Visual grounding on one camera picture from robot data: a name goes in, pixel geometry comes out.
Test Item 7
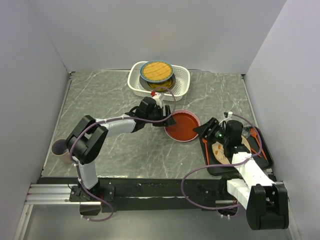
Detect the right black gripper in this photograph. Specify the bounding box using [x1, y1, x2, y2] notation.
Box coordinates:
[193, 117, 230, 146]

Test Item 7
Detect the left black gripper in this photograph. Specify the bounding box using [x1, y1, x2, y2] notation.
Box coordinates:
[145, 105, 177, 127]

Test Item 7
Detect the pink plate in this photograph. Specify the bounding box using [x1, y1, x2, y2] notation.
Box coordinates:
[163, 109, 201, 144]

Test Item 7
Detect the yellow patterned brown-rimmed plate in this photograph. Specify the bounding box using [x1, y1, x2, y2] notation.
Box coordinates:
[147, 79, 175, 92]

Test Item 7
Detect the yellow woven plate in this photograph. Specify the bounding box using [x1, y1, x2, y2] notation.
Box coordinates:
[141, 61, 173, 80]

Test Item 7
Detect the blue plate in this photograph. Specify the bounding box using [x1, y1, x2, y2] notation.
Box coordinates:
[139, 59, 174, 83]

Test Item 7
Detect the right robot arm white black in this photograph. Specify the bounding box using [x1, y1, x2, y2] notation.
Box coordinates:
[194, 118, 289, 230]

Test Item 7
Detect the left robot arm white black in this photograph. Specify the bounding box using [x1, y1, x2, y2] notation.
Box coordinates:
[65, 97, 176, 201]

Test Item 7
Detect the orange plastic fork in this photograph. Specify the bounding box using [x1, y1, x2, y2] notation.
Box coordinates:
[202, 138, 210, 165]

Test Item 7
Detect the peach plate with bird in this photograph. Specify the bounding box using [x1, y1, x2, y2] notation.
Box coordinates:
[212, 135, 252, 165]

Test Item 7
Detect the clear plastic cup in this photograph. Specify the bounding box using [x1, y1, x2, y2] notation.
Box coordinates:
[242, 126, 256, 139]

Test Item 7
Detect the white perforated plastic basket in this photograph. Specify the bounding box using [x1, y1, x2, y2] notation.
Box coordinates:
[127, 61, 191, 101]

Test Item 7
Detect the orange plastic spoon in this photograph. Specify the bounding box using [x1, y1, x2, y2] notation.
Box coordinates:
[249, 128, 267, 160]

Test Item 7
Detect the black plastic tray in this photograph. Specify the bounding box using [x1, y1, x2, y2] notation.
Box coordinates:
[199, 128, 274, 177]

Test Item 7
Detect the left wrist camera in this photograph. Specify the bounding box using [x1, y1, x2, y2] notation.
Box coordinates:
[151, 91, 165, 107]

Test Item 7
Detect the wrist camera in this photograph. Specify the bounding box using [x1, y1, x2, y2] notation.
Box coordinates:
[221, 111, 233, 123]
[151, 91, 165, 107]

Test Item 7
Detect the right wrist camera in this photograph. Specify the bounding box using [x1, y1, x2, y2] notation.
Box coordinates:
[221, 111, 233, 123]

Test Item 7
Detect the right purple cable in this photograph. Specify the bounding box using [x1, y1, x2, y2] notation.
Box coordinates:
[181, 113, 266, 218]

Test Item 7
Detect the black base frame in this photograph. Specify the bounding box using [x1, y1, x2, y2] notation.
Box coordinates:
[68, 174, 248, 212]

